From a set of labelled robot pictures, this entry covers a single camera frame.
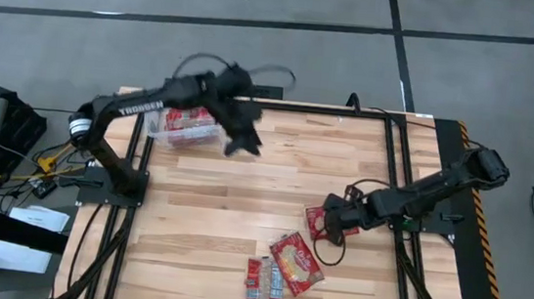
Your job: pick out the clear plastic bin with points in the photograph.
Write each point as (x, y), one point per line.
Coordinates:
(156, 126)

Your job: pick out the black aluminium table frame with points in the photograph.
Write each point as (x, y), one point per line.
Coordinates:
(300, 108)

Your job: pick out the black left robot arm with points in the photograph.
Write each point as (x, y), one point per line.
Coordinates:
(139, 103)

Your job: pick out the black floor power strip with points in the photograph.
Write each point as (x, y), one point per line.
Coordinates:
(272, 92)

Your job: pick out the black plastic crate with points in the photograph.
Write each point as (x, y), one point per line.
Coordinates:
(23, 126)

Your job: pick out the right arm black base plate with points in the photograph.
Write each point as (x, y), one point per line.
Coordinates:
(441, 225)

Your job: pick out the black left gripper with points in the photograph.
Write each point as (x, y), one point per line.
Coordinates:
(237, 102)

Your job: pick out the black desk edge bar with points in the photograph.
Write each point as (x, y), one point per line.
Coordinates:
(18, 236)

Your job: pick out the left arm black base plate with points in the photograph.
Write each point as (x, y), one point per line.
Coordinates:
(91, 194)

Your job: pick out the black panel with hazard stripe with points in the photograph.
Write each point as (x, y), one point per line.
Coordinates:
(475, 287)

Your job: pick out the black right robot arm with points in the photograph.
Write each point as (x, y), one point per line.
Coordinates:
(430, 185)

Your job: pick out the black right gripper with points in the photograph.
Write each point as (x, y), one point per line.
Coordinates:
(349, 210)

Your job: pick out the small black power adapter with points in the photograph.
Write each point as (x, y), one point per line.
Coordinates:
(44, 189)

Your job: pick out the white paper sheet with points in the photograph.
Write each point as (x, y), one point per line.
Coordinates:
(16, 258)
(39, 218)

